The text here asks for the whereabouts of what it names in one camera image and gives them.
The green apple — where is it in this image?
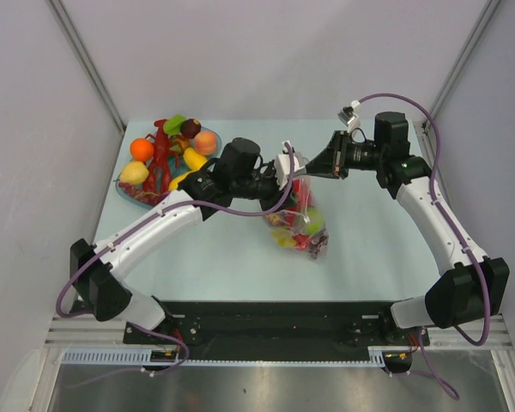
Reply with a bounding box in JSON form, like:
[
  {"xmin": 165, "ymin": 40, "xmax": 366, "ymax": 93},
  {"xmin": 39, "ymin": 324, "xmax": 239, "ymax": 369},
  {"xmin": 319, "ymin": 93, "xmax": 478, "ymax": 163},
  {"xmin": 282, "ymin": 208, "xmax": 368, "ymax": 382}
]
[{"xmin": 304, "ymin": 207, "xmax": 324, "ymax": 236}]

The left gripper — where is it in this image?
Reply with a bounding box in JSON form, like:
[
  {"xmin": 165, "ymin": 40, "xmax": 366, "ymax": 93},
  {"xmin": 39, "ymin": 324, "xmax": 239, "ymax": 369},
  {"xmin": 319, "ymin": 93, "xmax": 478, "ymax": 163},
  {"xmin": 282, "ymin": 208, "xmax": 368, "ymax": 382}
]
[{"xmin": 232, "ymin": 162, "xmax": 298, "ymax": 215}]

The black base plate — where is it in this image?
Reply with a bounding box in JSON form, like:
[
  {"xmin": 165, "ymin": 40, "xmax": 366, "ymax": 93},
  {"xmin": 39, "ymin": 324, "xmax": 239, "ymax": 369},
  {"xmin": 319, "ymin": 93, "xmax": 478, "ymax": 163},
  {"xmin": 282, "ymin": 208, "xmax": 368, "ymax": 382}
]
[{"xmin": 122, "ymin": 301, "xmax": 429, "ymax": 360}]

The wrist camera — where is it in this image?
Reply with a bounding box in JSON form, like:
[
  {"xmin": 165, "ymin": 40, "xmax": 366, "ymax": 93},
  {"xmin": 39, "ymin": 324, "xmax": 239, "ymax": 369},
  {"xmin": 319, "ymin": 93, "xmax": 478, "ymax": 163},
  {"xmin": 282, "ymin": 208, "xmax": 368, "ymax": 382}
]
[
  {"xmin": 274, "ymin": 141, "xmax": 307, "ymax": 189},
  {"xmin": 337, "ymin": 100, "xmax": 361, "ymax": 134}
]

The red plastic lobster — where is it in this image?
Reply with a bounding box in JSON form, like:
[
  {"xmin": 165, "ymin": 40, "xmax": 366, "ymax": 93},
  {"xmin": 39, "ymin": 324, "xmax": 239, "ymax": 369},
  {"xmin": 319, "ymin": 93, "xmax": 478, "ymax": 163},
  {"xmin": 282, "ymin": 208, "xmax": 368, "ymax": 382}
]
[{"xmin": 142, "ymin": 119, "xmax": 190, "ymax": 195}]

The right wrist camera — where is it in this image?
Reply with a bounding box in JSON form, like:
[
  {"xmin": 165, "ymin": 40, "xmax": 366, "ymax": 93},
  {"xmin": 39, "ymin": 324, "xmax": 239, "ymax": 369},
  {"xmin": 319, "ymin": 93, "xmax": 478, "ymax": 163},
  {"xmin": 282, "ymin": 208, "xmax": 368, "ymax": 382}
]
[{"xmin": 337, "ymin": 100, "xmax": 361, "ymax": 134}]

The orange peach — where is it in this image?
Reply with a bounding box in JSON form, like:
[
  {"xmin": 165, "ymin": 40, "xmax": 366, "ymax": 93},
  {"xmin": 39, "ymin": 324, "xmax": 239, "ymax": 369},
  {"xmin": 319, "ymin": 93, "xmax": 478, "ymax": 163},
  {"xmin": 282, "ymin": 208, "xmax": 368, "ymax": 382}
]
[{"xmin": 193, "ymin": 130, "xmax": 218, "ymax": 156}]

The yellow fruit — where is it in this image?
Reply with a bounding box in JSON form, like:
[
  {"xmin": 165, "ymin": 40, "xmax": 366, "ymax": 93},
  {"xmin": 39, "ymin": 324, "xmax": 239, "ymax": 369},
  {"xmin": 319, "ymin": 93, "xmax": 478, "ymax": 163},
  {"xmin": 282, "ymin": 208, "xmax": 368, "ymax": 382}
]
[{"xmin": 271, "ymin": 228, "xmax": 297, "ymax": 249}]

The yellow lemon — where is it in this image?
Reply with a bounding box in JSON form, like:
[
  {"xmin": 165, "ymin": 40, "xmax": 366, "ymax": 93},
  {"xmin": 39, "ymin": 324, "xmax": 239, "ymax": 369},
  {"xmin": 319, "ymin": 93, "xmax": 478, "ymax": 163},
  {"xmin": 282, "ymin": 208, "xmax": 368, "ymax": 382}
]
[{"xmin": 183, "ymin": 148, "xmax": 209, "ymax": 171}]

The clear pink-dotted zip bag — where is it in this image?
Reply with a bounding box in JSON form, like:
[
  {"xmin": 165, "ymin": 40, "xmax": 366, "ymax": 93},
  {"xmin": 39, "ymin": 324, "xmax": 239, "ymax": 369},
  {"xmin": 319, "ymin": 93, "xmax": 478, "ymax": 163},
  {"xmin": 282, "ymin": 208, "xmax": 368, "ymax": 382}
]
[{"xmin": 264, "ymin": 177, "xmax": 327, "ymax": 256}]

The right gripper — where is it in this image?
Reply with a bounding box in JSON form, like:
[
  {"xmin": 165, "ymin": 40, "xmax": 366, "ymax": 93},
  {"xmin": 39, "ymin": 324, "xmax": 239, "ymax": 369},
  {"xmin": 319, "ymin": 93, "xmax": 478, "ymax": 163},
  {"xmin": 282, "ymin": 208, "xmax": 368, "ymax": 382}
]
[{"xmin": 304, "ymin": 130, "xmax": 386, "ymax": 179}]

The blue plastic fruit tray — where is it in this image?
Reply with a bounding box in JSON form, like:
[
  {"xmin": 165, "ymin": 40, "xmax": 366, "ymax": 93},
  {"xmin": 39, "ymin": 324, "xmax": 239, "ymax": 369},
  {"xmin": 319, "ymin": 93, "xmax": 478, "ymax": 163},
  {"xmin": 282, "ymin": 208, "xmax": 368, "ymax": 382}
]
[{"xmin": 114, "ymin": 123, "xmax": 222, "ymax": 209}]

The red grape bunch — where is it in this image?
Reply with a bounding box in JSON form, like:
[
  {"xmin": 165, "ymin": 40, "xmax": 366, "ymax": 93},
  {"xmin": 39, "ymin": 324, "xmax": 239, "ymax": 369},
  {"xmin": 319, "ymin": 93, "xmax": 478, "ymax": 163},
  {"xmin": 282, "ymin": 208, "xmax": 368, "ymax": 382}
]
[{"xmin": 305, "ymin": 230, "xmax": 329, "ymax": 260}]

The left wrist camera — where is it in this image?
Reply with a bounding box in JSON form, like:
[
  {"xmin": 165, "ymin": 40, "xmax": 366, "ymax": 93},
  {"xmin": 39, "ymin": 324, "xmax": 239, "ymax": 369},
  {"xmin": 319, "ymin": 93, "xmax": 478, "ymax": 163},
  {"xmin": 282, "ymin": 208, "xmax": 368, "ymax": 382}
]
[{"xmin": 274, "ymin": 141, "xmax": 307, "ymax": 189}]

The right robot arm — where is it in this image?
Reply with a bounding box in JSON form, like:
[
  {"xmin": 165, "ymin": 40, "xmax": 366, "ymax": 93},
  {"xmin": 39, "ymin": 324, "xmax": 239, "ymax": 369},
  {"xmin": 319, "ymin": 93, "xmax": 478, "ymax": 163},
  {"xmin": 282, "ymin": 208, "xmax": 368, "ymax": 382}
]
[{"xmin": 306, "ymin": 107, "xmax": 510, "ymax": 344}]

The red apple in tray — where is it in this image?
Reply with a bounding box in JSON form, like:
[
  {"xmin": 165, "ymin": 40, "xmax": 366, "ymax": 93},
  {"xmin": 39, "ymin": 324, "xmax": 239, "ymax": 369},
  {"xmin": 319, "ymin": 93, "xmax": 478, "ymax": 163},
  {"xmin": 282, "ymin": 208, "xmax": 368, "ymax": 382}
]
[{"xmin": 293, "ymin": 179, "xmax": 312, "ymax": 212}]

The yellow mango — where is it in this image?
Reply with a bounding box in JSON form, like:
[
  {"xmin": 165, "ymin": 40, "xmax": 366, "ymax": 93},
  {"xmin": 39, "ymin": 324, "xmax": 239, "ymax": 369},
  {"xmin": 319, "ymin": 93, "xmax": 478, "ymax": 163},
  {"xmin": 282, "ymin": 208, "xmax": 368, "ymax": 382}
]
[{"xmin": 168, "ymin": 171, "xmax": 194, "ymax": 192}]

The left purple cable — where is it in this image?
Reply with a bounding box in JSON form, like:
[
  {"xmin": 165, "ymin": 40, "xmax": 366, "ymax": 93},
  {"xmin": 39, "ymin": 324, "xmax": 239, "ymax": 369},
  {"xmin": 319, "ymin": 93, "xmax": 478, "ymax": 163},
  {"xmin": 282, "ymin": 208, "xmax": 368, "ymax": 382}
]
[{"xmin": 54, "ymin": 142, "xmax": 295, "ymax": 387}]

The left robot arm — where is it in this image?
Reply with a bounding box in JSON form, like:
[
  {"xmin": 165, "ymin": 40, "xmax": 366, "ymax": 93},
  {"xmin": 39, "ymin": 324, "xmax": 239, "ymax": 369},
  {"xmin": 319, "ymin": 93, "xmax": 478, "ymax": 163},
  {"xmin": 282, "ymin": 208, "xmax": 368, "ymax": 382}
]
[{"xmin": 68, "ymin": 137, "xmax": 305, "ymax": 343}]

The white cable duct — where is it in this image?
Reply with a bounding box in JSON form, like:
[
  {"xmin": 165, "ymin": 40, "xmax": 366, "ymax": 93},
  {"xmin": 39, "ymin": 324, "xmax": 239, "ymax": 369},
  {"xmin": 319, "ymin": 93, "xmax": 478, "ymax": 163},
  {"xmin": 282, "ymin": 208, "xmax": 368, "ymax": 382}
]
[{"xmin": 61, "ymin": 348, "xmax": 385, "ymax": 367}]

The green leaf piece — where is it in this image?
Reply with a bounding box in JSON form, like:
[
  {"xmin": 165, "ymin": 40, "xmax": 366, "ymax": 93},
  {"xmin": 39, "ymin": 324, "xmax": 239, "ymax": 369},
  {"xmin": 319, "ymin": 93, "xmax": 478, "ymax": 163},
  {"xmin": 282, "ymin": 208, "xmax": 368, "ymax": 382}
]
[{"xmin": 162, "ymin": 113, "xmax": 187, "ymax": 136}]

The orange fruit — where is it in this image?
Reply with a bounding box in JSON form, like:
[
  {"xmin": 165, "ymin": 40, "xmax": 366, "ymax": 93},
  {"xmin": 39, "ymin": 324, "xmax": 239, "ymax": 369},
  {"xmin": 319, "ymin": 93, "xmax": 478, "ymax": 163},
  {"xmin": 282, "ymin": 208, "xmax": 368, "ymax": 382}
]
[{"xmin": 130, "ymin": 138, "xmax": 155, "ymax": 162}]

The dark red plum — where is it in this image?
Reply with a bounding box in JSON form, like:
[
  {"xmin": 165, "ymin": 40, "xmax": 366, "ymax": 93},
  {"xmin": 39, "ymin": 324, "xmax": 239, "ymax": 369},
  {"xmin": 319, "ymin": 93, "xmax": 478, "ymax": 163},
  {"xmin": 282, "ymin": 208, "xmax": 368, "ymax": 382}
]
[{"xmin": 180, "ymin": 118, "xmax": 202, "ymax": 139}]

